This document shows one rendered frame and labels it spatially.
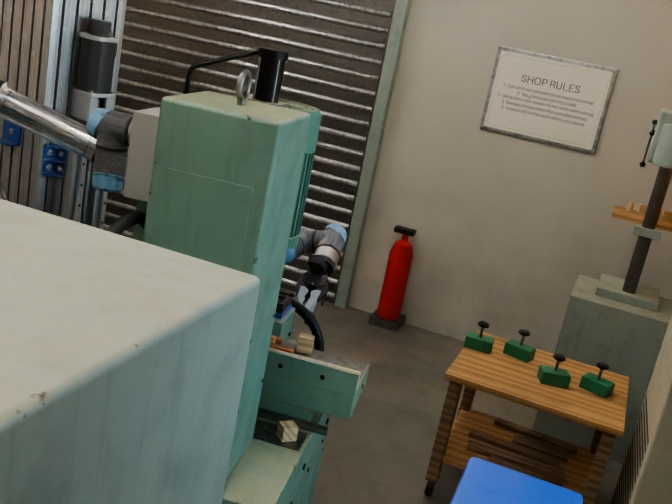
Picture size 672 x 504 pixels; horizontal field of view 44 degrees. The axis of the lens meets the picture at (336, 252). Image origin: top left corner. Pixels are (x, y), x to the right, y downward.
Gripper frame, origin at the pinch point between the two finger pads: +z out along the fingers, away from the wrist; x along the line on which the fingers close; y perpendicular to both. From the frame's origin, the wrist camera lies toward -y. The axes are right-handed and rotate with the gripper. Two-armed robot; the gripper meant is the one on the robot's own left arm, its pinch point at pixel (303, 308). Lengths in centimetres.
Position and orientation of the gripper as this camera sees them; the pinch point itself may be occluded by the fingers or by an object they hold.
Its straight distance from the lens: 232.2
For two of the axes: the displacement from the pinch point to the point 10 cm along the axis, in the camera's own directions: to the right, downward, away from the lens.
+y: -0.6, 7.0, 7.1
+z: -2.8, 6.7, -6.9
